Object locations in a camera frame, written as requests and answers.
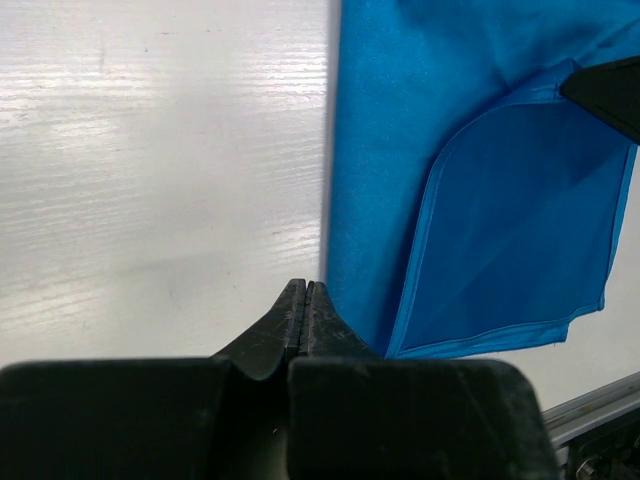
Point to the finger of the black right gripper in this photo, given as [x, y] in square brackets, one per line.
[610, 92]

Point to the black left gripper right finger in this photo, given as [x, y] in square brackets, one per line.
[354, 415]

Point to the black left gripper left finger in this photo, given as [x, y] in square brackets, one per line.
[217, 417]

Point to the blue satin napkin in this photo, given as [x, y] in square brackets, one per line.
[474, 208]

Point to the aluminium frame rail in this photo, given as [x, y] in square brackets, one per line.
[596, 435]

